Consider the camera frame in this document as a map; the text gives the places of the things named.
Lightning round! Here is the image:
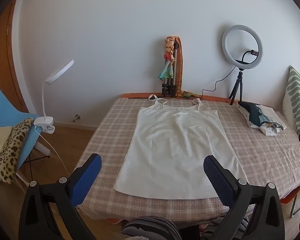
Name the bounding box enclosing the orange scarf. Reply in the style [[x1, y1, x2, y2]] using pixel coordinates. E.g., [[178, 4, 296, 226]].
[[175, 37, 200, 98]]

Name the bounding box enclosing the silver folded tripod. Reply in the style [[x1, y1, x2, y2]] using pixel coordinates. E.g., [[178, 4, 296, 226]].
[[162, 42, 179, 98]]

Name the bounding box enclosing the black ring light cable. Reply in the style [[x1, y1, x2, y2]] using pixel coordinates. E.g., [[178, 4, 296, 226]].
[[200, 67, 237, 103]]

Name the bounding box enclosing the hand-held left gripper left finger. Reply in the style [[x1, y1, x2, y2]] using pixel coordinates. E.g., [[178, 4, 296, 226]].
[[18, 153, 102, 240]]

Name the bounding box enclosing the dark green folded shirt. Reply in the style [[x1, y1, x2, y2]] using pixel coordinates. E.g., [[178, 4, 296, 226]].
[[239, 102, 270, 128]]

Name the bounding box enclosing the white folded cloth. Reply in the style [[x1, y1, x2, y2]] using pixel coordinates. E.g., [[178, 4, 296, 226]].
[[237, 104, 288, 137]]

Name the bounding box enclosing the black gooseneck phone clamp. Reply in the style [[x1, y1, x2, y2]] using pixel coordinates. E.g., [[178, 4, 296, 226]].
[[235, 49, 259, 64]]

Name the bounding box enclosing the leopard print blanket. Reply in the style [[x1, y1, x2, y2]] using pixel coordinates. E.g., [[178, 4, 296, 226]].
[[0, 118, 34, 184]]

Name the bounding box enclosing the white ring light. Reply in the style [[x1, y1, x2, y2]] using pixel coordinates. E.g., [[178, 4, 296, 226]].
[[222, 25, 263, 69]]

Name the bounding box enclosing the colourful braided scarf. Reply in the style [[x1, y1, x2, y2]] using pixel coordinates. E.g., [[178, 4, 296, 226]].
[[157, 37, 177, 83]]

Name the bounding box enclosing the person's striped grey clothing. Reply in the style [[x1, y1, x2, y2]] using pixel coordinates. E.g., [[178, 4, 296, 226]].
[[120, 215, 250, 240]]

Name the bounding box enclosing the wooden door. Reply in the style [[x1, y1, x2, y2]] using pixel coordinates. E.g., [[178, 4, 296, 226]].
[[0, 0, 29, 113]]

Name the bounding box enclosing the white camisole top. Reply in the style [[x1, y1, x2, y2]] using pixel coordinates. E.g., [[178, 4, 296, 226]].
[[113, 94, 248, 200]]

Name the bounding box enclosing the beige plaid blanket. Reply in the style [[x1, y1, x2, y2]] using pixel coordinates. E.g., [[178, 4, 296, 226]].
[[74, 97, 300, 222]]

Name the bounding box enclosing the white lamp cable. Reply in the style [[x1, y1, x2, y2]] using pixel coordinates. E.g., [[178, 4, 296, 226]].
[[35, 127, 72, 178]]

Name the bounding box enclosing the blue chair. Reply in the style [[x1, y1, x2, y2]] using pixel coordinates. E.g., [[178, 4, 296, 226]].
[[0, 81, 50, 193]]

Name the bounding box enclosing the white clamp desk lamp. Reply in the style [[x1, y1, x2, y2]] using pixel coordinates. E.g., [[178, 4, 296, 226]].
[[34, 59, 75, 134]]

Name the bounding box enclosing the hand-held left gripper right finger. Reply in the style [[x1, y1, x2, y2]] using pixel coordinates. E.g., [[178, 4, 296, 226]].
[[203, 155, 286, 240]]

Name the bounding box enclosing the green patterned pillow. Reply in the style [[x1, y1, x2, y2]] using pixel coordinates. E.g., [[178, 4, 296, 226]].
[[282, 66, 300, 137]]

